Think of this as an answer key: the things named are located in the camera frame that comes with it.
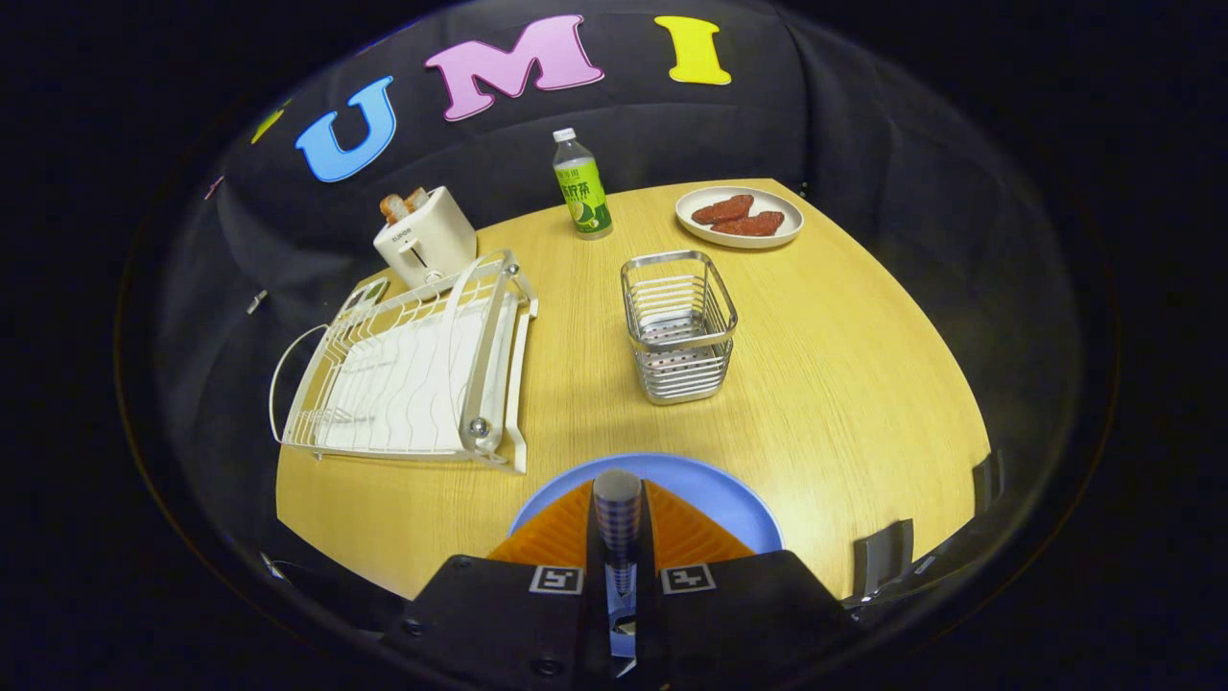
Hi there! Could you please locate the cream round dish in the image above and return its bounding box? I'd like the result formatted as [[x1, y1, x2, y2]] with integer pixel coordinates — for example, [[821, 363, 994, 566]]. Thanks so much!
[[674, 185, 805, 250]]

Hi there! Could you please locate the white wire dish rack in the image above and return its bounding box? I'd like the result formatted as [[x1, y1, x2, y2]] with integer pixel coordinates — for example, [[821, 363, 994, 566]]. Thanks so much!
[[270, 250, 540, 475]]

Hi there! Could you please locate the white toaster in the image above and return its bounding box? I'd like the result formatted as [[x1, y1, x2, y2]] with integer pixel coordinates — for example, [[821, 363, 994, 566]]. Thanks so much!
[[373, 186, 478, 289]]

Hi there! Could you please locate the green label drink bottle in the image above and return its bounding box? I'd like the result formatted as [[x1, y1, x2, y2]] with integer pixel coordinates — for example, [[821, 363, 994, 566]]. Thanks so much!
[[553, 128, 614, 240]]

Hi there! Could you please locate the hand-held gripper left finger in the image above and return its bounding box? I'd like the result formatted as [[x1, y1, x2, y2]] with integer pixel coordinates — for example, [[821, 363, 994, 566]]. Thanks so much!
[[380, 478, 615, 690]]

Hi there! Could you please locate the blue plate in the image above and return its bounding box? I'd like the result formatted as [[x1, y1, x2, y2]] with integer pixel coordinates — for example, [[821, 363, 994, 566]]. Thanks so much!
[[508, 453, 785, 663]]

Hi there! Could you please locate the red meat slice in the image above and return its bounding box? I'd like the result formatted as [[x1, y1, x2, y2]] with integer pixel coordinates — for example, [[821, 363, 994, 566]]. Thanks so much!
[[691, 195, 756, 226], [711, 211, 786, 238]]

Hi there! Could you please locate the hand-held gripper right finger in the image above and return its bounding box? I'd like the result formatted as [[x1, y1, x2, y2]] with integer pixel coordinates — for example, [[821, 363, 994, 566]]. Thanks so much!
[[633, 478, 862, 690]]

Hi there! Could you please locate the metal wire basket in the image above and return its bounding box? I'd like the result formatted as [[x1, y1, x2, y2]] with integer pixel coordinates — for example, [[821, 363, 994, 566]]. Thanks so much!
[[620, 250, 739, 406]]

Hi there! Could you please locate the black backdrop cloth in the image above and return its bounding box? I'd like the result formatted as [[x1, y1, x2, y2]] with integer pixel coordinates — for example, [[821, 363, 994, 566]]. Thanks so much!
[[115, 0, 1119, 615]]

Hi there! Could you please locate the blue checkered handle spoon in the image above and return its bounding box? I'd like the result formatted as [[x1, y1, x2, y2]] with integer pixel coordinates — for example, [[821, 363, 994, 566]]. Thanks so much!
[[592, 468, 644, 678]]

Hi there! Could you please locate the black table clamp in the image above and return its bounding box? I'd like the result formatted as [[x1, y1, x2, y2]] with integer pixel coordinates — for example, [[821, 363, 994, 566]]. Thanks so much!
[[971, 449, 1004, 514], [852, 519, 915, 598]]

